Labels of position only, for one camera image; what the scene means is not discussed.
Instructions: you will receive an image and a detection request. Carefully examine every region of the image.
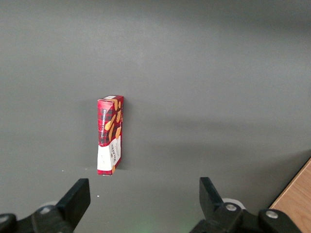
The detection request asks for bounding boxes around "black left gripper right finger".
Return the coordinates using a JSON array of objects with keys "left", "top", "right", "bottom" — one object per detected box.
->
[{"left": 189, "top": 177, "right": 306, "bottom": 233}]

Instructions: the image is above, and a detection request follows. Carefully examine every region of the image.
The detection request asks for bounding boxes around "red shortbread cookie box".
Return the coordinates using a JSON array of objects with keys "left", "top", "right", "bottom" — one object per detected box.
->
[{"left": 96, "top": 94, "right": 125, "bottom": 177}]

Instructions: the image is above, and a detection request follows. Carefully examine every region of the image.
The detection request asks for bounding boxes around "wooden two-drawer cabinet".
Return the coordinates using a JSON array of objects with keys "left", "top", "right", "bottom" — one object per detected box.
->
[{"left": 268, "top": 156, "right": 311, "bottom": 233}]

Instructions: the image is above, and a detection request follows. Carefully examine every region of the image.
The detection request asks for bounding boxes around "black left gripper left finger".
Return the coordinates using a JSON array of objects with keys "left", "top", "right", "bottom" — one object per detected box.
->
[{"left": 0, "top": 178, "right": 91, "bottom": 233}]

